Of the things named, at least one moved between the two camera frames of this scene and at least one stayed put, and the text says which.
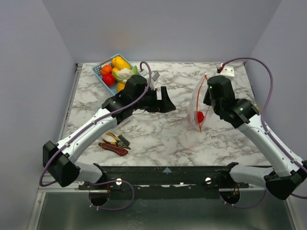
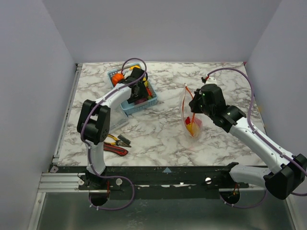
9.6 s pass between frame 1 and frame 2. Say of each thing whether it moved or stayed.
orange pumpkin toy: moved
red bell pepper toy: moved
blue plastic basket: moved
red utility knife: stayed
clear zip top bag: moved
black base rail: stayed
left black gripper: moved
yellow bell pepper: moved
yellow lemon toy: moved
